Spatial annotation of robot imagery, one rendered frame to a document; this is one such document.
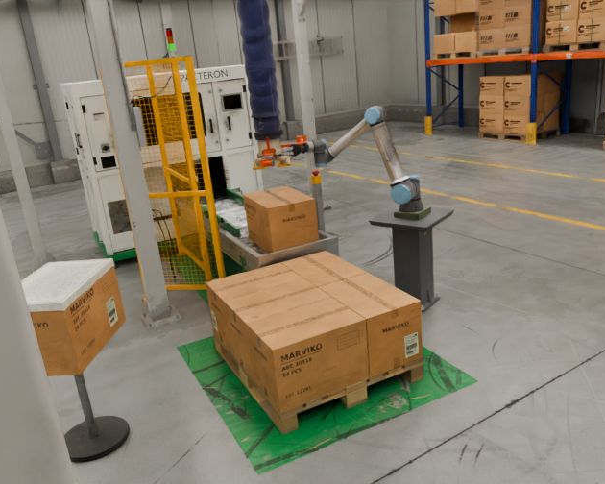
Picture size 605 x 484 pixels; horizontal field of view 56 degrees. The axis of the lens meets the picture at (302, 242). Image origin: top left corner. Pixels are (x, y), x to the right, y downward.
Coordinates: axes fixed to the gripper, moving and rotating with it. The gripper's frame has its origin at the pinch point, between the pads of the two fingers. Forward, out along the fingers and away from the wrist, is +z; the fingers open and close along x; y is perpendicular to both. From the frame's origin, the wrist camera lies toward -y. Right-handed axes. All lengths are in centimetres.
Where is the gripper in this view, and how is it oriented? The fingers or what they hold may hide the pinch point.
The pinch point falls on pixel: (283, 152)
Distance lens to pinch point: 432.2
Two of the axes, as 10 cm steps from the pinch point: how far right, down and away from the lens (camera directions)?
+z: -8.8, 2.3, -4.1
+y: -4.6, -2.4, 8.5
